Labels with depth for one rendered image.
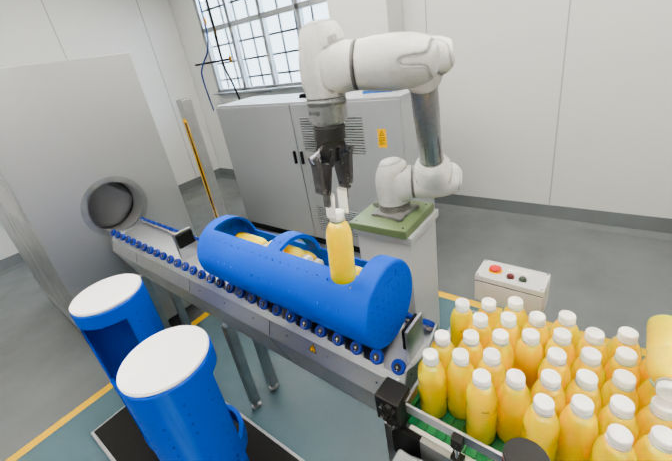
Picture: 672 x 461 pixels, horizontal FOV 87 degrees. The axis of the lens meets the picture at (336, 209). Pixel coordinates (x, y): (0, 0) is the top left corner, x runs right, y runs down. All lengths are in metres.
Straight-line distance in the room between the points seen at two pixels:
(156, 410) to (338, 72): 1.05
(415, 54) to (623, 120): 3.03
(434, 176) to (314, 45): 0.97
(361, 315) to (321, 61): 0.67
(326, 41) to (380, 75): 0.13
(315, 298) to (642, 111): 3.07
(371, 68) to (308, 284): 0.69
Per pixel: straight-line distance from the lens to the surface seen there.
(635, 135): 3.71
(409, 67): 0.75
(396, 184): 1.68
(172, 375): 1.26
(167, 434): 1.37
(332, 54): 0.78
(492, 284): 1.26
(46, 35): 5.92
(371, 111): 2.76
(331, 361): 1.33
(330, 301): 1.11
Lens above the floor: 1.84
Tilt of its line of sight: 25 degrees down
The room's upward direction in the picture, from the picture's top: 10 degrees counter-clockwise
